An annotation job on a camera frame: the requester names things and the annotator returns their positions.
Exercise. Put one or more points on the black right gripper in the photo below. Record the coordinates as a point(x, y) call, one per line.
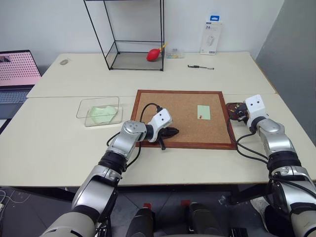
point(243, 115)

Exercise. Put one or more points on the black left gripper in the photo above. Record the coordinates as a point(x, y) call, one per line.
point(166, 132)

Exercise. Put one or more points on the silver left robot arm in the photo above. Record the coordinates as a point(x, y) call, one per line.
point(128, 140)

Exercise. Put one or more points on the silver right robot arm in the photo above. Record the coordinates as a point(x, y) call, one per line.
point(276, 140)

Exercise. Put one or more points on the dark round tray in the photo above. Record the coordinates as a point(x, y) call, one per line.
point(229, 111)

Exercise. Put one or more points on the green sticky note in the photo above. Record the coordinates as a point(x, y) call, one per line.
point(205, 110)

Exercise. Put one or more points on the small clear pin box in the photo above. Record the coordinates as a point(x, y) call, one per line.
point(175, 53)

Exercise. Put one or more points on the clear plastic box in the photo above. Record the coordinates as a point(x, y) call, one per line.
point(82, 108)

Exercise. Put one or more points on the wood framed cork board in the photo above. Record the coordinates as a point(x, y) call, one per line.
point(177, 116)

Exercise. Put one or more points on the black pen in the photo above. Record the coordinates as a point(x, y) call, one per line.
point(197, 66)

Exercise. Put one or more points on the red tag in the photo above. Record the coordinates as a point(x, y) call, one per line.
point(147, 205)
point(185, 203)

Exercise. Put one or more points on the crumpled green notes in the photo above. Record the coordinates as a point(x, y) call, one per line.
point(102, 114)

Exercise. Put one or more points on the white charger package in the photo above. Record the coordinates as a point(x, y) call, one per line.
point(211, 37)

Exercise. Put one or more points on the red rubber air blower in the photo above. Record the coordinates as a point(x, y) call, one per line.
point(153, 54)

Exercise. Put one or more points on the dark rounded shape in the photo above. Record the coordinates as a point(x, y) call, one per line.
point(140, 223)
point(201, 219)

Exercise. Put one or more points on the small grey round object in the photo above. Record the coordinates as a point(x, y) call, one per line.
point(64, 62)

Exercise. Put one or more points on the open laptop with pink screen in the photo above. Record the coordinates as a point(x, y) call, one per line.
point(17, 66)

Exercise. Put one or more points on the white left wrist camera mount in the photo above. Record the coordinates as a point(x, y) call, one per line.
point(161, 121)

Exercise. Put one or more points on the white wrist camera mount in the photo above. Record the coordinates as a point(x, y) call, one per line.
point(161, 121)
point(255, 106)

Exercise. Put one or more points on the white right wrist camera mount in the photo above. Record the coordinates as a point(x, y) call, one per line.
point(255, 106)

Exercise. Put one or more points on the black table frame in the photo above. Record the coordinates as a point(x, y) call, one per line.
point(234, 195)

